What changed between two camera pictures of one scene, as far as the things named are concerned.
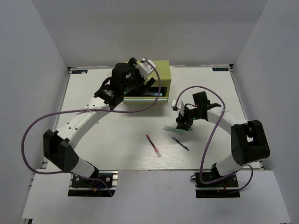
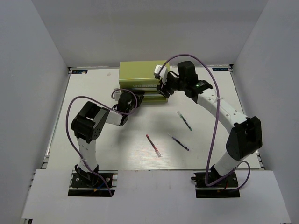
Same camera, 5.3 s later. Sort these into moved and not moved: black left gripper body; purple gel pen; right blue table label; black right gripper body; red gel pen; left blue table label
Moved: black left gripper body; black right gripper body
Not moved: right blue table label; purple gel pen; left blue table label; red gel pen
